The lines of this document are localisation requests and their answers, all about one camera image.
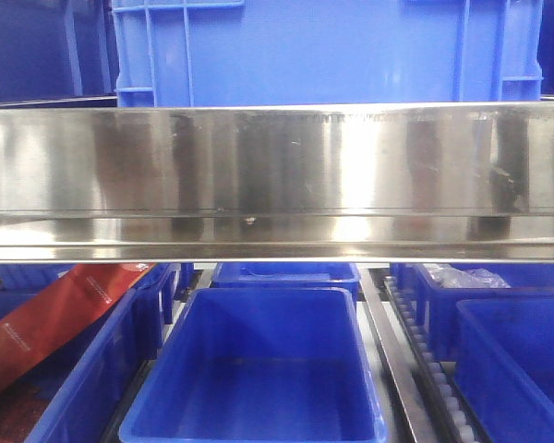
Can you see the red flat package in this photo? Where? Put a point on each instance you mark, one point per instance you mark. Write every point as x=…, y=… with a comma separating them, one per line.
x=57, y=314

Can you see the clear plastic bag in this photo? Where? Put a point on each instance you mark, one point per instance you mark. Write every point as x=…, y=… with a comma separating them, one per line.
x=447, y=276

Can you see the blue bin centre rear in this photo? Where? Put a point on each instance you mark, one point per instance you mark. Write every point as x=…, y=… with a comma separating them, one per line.
x=343, y=275

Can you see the stainless steel shelf beam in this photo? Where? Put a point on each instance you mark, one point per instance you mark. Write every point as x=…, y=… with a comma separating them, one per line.
x=365, y=182

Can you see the blue bin right rear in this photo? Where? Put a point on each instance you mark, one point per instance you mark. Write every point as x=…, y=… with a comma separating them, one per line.
x=436, y=307

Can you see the roller track rail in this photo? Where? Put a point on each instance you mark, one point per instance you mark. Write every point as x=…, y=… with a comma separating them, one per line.
x=448, y=407

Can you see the blue bin right front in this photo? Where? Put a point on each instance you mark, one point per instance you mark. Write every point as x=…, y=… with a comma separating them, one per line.
x=505, y=367

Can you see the blue bin centre front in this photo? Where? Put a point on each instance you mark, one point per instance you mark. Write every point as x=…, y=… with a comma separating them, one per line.
x=260, y=365

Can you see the blue bin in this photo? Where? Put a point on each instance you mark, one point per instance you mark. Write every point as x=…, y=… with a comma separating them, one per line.
x=152, y=308
x=505, y=367
x=436, y=307
x=260, y=365
x=72, y=394
x=343, y=275

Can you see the large blue crate upper shelf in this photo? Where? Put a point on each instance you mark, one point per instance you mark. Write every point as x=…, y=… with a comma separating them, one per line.
x=239, y=53

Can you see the blue bin left front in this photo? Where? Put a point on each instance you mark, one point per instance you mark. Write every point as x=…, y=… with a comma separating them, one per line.
x=72, y=394

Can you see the blue bin left rear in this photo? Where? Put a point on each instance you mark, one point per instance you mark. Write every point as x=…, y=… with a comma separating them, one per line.
x=152, y=308

